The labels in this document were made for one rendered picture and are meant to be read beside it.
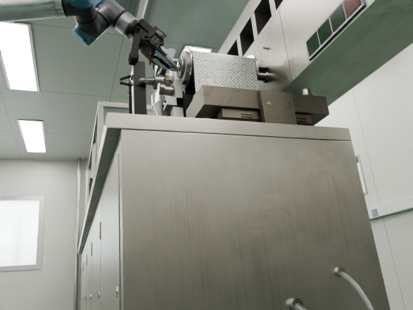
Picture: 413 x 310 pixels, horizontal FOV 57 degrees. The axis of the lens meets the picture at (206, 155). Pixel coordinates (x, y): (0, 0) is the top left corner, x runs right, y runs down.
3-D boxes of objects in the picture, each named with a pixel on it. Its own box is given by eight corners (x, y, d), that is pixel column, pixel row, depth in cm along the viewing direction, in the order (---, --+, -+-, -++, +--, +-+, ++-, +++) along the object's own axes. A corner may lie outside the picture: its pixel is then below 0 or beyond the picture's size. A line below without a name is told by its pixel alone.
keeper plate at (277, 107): (262, 128, 104) (257, 93, 108) (294, 130, 107) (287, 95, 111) (267, 124, 102) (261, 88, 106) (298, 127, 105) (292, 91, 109)
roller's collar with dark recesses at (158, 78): (152, 91, 159) (152, 79, 161) (166, 93, 161) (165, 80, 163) (155, 84, 153) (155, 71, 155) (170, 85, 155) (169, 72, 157)
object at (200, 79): (198, 125, 121) (193, 74, 127) (263, 128, 129) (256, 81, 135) (198, 124, 121) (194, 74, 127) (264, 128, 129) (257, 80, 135)
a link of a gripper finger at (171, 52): (185, 55, 134) (165, 39, 134) (176, 65, 131) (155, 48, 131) (184, 60, 137) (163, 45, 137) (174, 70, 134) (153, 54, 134)
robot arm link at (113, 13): (89, 15, 137) (105, 0, 139) (113, 34, 137) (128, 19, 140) (87, 2, 129) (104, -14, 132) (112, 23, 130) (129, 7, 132)
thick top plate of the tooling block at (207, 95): (187, 128, 115) (185, 110, 117) (300, 135, 128) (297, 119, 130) (203, 104, 101) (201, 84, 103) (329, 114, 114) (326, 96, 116)
